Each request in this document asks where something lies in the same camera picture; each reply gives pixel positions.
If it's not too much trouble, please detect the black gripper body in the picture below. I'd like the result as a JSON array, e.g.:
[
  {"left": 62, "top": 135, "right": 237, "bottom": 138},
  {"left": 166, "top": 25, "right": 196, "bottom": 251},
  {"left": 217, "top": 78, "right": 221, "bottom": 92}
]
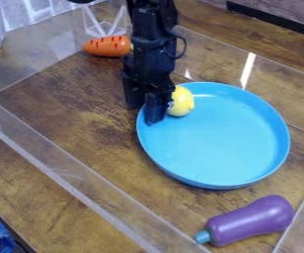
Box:
[{"left": 122, "top": 0, "right": 186, "bottom": 94}]

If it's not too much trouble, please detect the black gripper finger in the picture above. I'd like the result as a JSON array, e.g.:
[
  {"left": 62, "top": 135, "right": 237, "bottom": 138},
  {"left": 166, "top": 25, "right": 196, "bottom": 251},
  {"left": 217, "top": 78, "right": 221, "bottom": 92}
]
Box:
[
  {"left": 124, "top": 79, "right": 146, "bottom": 109},
  {"left": 145, "top": 90, "right": 173, "bottom": 126}
]

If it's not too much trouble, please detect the yellow toy lemon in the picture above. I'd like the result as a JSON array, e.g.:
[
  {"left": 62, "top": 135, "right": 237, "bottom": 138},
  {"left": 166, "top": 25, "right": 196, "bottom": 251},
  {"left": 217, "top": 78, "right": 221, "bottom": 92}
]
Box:
[{"left": 168, "top": 85, "right": 196, "bottom": 117}]

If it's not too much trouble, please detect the blue round tray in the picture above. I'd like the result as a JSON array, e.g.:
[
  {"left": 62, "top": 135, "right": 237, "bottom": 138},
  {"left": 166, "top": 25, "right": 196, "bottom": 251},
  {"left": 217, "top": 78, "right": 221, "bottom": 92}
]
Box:
[{"left": 137, "top": 82, "right": 291, "bottom": 190}]

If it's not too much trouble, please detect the orange toy carrot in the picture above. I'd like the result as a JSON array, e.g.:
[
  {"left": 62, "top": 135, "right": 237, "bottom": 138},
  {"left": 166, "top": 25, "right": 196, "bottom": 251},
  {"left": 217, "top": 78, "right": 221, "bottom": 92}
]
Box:
[{"left": 84, "top": 36, "right": 132, "bottom": 57}]

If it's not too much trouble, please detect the white curtain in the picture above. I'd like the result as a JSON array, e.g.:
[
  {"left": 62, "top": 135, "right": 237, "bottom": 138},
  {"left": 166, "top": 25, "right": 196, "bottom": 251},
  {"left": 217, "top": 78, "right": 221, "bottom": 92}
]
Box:
[{"left": 0, "top": 0, "right": 108, "bottom": 58}]

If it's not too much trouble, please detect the purple toy eggplant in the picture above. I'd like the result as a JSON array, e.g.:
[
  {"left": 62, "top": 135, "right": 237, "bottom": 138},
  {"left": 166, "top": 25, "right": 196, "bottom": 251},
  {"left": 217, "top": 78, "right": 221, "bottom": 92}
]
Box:
[{"left": 194, "top": 195, "right": 295, "bottom": 246}]

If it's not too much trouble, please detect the clear acrylic enclosure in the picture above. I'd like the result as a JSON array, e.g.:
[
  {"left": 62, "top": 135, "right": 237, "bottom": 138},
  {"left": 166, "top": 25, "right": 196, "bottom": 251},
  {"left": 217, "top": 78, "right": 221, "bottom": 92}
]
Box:
[{"left": 0, "top": 0, "right": 304, "bottom": 253}]

